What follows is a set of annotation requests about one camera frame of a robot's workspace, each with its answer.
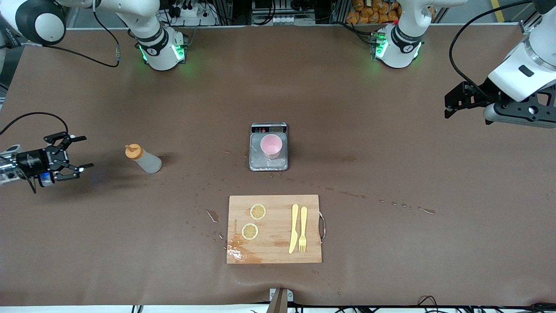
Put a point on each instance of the lemon slice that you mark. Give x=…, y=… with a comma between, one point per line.
x=258, y=211
x=249, y=231

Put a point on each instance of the clear sauce bottle orange cap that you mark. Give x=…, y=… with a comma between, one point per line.
x=150, y=163

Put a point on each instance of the white power strip black plugs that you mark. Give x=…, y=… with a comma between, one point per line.
x=191, y=13

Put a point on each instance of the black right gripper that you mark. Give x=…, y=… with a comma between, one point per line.
x=31, y=162

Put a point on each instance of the silver digital kitchen scale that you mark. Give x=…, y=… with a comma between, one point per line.
x=282, y=163

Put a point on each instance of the pink plastic cup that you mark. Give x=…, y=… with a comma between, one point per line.
x=271, y=145

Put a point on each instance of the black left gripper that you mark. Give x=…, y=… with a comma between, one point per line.
x=479, y=96

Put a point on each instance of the orange snack bag pile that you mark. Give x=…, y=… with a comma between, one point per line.
x=369, y=13

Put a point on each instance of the yellow plastic fork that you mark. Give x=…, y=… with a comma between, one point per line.
x=303, y=221

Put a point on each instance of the yellow plastic knife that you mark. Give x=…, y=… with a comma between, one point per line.
x=294, y=230

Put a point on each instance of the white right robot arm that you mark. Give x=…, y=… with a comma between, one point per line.
x=152, y=48

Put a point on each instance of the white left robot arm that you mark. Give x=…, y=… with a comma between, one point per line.
x=402, y=43

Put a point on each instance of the aluminium frame rack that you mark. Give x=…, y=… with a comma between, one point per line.
x=223, y=13

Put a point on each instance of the wooden cutting board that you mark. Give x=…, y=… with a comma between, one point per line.
x=273, y=243

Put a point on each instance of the metal table clamp bracket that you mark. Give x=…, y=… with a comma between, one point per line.
x=281, y=304

